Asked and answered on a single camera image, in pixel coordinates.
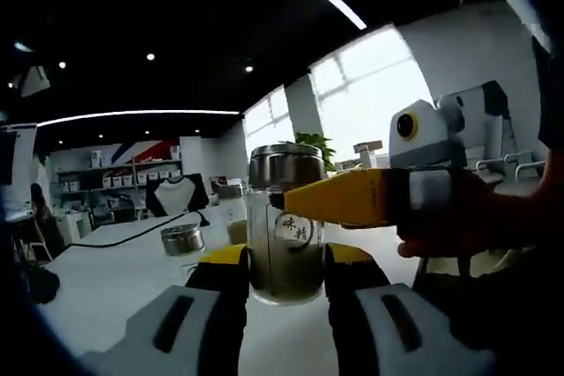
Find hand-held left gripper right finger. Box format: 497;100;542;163
324;242;497;376

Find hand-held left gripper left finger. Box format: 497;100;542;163
81;245;253;376

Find tall seasoning bottle brown contents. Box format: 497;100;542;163
246;143;328;306

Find small seasoning bottle white contents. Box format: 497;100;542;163
160;222;207;262

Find wide seasoning bottle cream granules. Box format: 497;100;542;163
219;181;249;246

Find person's right hand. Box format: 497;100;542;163
395;167;548;260

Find white armchair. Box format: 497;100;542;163
474;156;507;184
501;150;550;186

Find potted green plant white pot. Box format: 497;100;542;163
293;130;338;173

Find chair with black white shirt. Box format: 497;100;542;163
144;174;211;219

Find person's body black clothing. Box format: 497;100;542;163
416;248;564;350

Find white storage shelf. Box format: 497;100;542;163
53;145;184;203

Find straight ceiling light strip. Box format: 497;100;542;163
37;108;240;129

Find ceiling air conditioner unit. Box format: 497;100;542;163
19;64;50;99

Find black power cable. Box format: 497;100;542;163
65;210;213;250

